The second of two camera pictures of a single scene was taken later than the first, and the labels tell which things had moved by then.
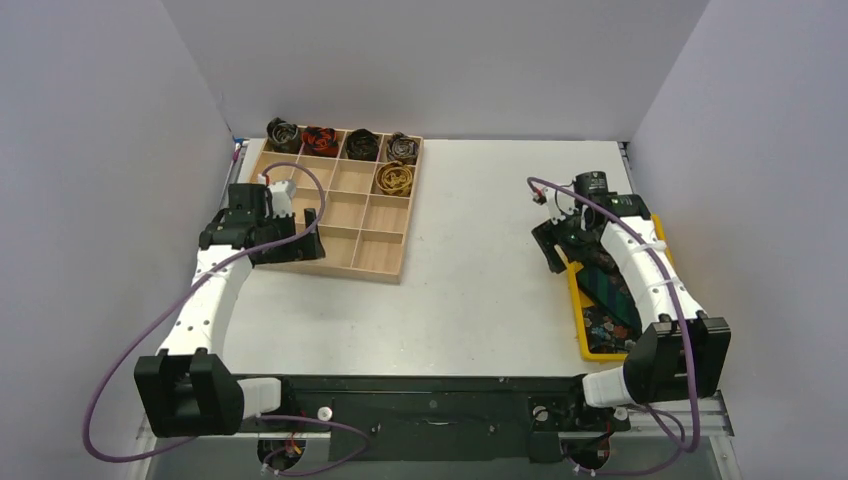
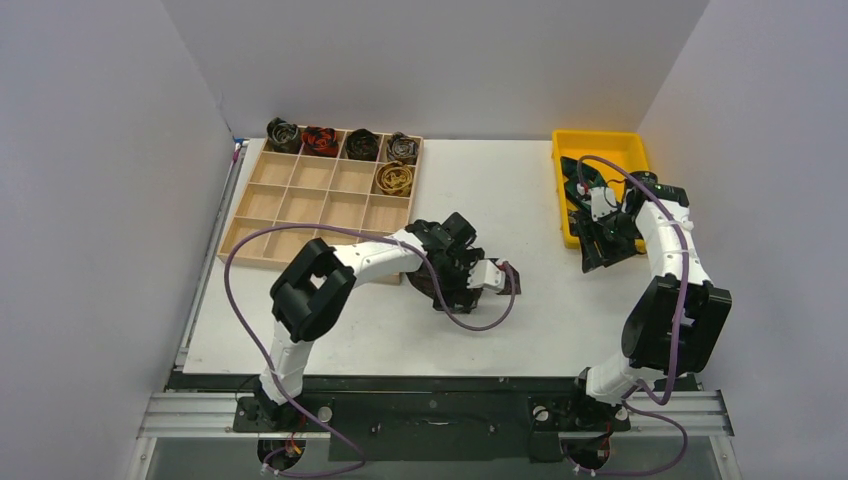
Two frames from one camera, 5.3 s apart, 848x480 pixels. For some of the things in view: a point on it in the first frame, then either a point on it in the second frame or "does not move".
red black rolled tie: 319,141 does not move
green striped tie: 609,291 → 594,179
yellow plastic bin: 581,301 → 627,147
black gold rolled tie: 362,144 does not move
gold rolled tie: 395,178 does not move
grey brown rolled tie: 402,148 does not move
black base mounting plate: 440,417 does not move
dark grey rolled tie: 284,137 does not move
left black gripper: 304,248 → 456,303
